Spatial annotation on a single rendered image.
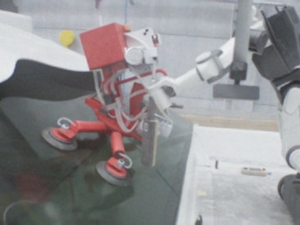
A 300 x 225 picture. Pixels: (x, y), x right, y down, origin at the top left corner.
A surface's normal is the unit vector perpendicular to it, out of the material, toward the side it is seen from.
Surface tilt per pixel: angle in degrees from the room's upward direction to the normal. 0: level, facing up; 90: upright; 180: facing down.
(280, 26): 104
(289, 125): 112
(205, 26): 90
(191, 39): 90
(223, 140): 90
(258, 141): 90
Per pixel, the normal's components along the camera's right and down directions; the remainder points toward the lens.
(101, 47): -0.18, 0.18
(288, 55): -0.57, 0.36
